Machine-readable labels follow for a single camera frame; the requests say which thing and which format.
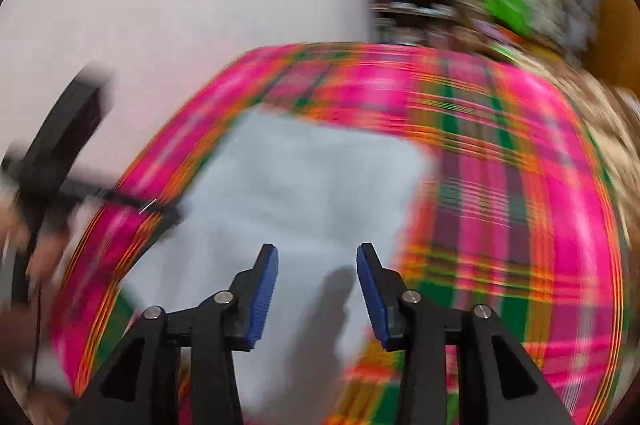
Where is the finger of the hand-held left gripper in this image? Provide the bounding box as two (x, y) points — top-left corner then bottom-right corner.
(114, 189), (183, 227)

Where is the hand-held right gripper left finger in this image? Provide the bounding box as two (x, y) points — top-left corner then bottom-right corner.
(65, 243), (280, 425)

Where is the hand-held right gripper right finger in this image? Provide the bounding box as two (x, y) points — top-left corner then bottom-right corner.
(356, 242), (573, 425)

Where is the light blue t-shirt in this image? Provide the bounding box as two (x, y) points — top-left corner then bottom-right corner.
(120, 110), (436, 411)

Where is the person's left hand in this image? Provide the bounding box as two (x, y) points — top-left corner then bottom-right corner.
(29, 234), (77, 282)

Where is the pink plaid bed sheet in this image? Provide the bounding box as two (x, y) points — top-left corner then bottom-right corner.
(50, 42), (633, 425)

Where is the brown patterned blanket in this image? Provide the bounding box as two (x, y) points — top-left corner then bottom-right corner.
(460, 25), (640, 226)

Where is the green shopping bag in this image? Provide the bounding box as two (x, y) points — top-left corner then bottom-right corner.
(487, 0), (533, 33)

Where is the wooden wardrobe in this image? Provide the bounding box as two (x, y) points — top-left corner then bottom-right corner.
(585, 0), (640, 91)

